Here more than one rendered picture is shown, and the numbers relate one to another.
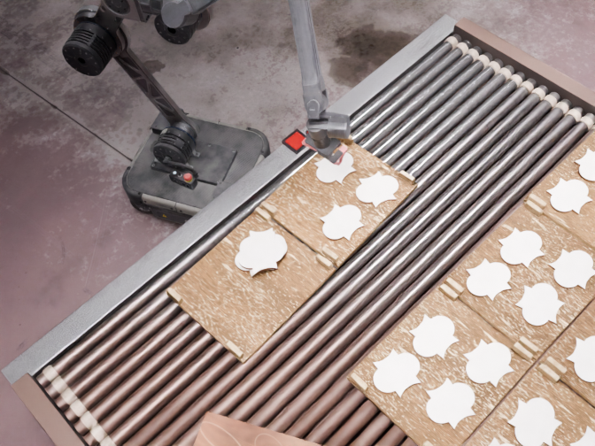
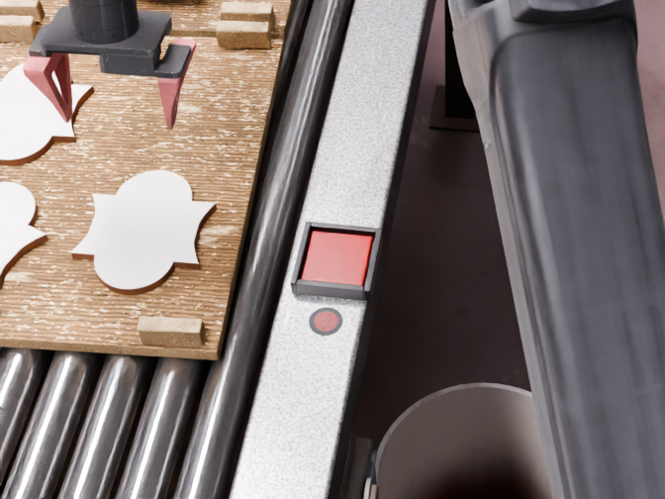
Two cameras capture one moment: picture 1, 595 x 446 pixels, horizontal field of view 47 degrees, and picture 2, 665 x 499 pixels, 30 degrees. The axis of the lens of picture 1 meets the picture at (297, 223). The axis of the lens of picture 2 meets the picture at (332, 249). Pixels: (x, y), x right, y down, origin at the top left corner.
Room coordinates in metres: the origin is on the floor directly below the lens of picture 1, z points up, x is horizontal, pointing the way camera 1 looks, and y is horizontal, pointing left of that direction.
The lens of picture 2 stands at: (2.13, -0.46, 1.86)
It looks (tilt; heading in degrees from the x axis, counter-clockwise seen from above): 52 degrees down; 144
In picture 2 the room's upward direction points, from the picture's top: 7 degrees counter-clockwise
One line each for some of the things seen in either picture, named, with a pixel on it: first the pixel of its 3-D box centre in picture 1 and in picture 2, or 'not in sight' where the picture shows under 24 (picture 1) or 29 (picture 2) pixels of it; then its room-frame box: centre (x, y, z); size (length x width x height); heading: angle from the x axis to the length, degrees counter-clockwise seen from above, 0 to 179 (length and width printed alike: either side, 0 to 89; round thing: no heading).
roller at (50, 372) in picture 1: (276, 187); (295, 137); (1.38, 0.05, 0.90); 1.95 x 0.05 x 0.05; 128
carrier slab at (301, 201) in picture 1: (338, 196); (87, 177); (1.29, -0.15, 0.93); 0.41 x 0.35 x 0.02; 131
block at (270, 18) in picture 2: (263, 214); (247, 16); (1.24, 0.11, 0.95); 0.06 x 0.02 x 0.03; 41
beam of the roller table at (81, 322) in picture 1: (263, 178); (362, 151); (1.43, 0.10, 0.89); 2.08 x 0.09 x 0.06; 128
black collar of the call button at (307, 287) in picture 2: (297, 141); (337, 260); (1.55, -0.03, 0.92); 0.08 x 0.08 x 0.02; 38
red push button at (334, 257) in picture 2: (297, 142); (337, 261); (1.55, -0.03, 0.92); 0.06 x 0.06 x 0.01; 38
